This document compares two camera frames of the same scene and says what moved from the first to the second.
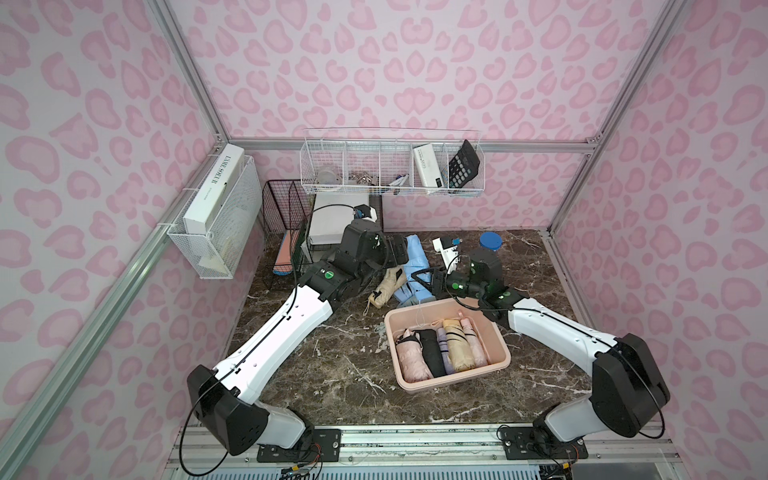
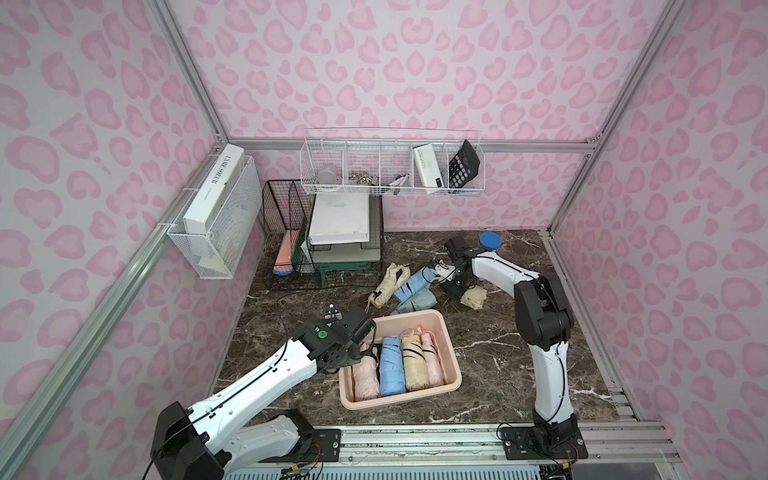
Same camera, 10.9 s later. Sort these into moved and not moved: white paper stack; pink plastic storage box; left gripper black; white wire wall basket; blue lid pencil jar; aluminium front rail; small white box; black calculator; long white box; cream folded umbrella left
Moved: left gripper black; pink plastic storage box
Not moved: aluminium front rail; small white box; cream folded umbrella left; black calculator; white wire wall basket; white paper stack; blue lid pencil jar; long white box
